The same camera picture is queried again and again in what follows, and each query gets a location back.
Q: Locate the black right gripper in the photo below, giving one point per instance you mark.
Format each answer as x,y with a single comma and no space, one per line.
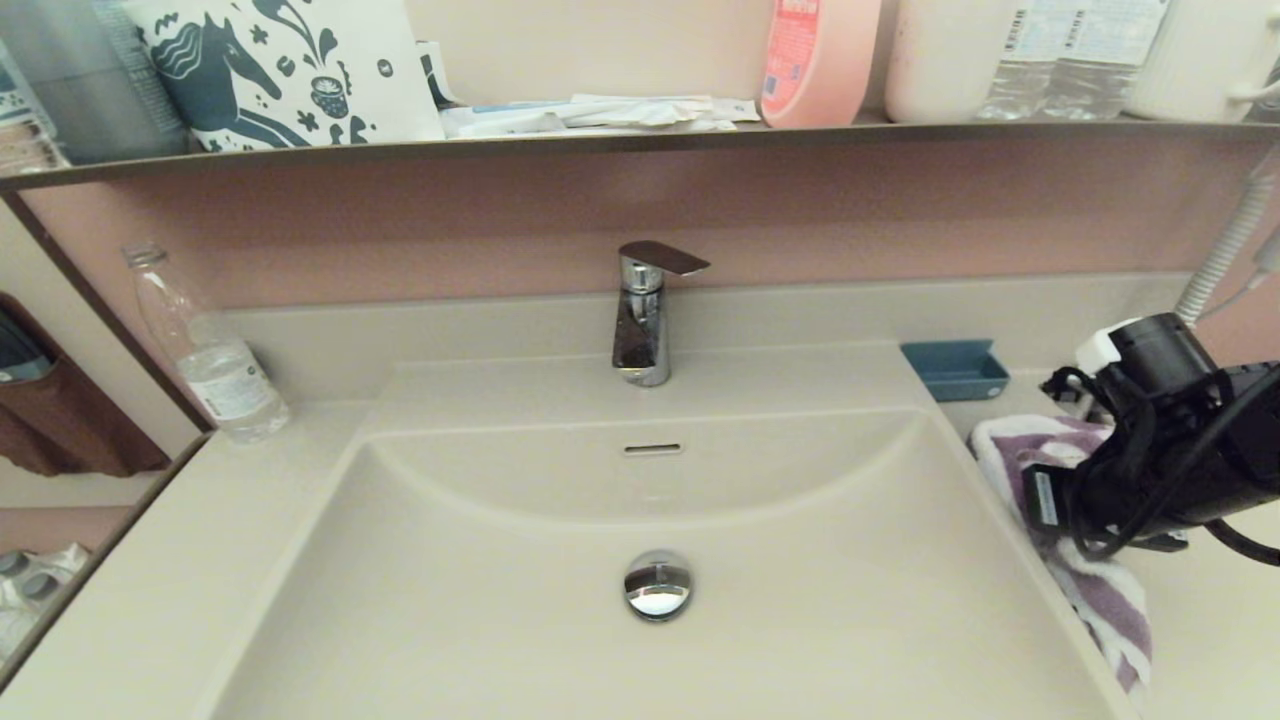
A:
1150,440

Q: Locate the purple white striped towel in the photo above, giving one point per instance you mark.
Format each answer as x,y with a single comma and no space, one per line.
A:
1110,600

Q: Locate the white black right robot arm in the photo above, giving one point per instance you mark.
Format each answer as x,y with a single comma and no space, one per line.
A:
1255,440

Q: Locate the chrome faucet spout body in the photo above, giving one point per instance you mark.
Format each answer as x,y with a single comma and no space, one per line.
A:
640,340

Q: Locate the beige wash basin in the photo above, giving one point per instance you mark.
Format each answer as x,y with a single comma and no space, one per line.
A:
450,620

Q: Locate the blue soap dish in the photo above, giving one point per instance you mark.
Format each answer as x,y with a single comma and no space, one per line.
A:
955,372

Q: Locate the clear plastic water bottle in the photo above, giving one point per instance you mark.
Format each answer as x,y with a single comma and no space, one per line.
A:
1110,60
1030,60
225,380

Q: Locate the white ribbed jug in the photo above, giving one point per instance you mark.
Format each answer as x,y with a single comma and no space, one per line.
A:
1200,50

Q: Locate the white plastic bottle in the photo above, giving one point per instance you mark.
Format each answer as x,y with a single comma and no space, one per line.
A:
940,60

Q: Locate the pink plastic bottle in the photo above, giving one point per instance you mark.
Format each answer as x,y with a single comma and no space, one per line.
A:
820,60

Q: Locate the chrome drain stopper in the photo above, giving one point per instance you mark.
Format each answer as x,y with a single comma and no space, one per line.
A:
657,590

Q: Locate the white paper packets pile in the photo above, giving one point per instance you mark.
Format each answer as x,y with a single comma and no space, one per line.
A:
640,108

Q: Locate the white flat box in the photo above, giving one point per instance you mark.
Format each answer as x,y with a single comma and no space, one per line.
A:
500,122

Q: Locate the small white black-print packet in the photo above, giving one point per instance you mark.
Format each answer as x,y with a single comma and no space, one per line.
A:
437,70

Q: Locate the white horse print bag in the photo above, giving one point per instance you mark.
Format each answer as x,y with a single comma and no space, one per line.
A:
250,60

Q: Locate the brown framed side mirror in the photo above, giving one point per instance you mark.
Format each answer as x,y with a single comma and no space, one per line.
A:
60,420

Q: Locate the grey translucent container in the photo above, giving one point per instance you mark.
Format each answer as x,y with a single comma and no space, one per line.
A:
90,90

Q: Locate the white lattice basket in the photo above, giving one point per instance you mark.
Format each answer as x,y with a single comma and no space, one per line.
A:
20,130

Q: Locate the brown wall shelf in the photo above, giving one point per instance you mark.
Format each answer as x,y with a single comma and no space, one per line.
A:
900,132

